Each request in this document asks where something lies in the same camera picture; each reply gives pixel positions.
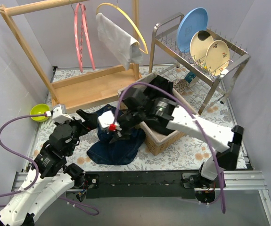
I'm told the yellow hanger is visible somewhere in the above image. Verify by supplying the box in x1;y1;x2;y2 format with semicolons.
96;2;148;54

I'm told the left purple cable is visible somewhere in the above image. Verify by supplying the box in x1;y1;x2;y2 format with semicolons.
0;114;100;216

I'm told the wooden clothes rack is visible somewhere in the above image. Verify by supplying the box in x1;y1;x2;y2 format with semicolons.
0;0;141;113

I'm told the teal cup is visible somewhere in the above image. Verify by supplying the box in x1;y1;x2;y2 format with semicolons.
184;72;196;86

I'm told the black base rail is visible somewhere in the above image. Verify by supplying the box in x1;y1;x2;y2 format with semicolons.
84;169;220;199

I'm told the pink hanger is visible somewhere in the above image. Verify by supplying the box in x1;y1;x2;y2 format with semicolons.
80;3;96;70
74;3;83;72

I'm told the cream plate black spot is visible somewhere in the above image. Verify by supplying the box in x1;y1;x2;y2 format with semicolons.
190;30;214;64

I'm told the blue denim skirt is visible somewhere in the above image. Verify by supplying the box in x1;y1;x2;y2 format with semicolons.
86;105;147;166

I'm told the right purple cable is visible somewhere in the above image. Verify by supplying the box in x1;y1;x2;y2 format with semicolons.
114;82;227;214

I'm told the white skirt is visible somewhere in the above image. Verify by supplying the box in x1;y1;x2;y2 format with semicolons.
96;13;143;70

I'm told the cream plate flower print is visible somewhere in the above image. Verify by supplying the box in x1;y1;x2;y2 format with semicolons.
205;40;230;76

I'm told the black garment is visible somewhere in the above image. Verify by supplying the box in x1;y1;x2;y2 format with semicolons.
143;75;176;136

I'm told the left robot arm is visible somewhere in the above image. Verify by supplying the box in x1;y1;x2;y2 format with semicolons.
0;107;98;226

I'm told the green bowl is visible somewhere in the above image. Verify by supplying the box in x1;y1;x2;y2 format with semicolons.
30;104;50;122

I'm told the metal dish rack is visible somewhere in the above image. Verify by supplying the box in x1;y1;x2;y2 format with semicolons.
149;8;250;113

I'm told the wicker laundry basket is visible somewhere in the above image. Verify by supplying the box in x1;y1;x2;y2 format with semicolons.
118;72;198;156

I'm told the pink hanger rear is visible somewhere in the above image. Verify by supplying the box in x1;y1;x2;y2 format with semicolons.
80;3;96;70

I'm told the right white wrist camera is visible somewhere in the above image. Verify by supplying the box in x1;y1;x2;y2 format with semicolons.
98;111;121;131

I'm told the floral tablecloth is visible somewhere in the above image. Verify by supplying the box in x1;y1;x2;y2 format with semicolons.
28;65;249;171

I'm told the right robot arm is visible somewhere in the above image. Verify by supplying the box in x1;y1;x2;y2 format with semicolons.
105;87;244;188

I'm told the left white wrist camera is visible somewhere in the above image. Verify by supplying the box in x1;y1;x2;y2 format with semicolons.
45;104;74;124

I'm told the pink hanger front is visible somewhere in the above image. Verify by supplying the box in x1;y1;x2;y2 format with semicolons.
74;3;83;72

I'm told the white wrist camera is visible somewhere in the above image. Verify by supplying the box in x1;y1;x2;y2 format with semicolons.
98;111;121;131
45;104;74;124

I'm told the purple cable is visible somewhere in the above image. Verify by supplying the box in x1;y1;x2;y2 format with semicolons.
114;82;227;214
0;114;100;216

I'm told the blue plate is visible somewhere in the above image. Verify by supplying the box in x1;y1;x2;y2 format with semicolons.
176;7;208;53

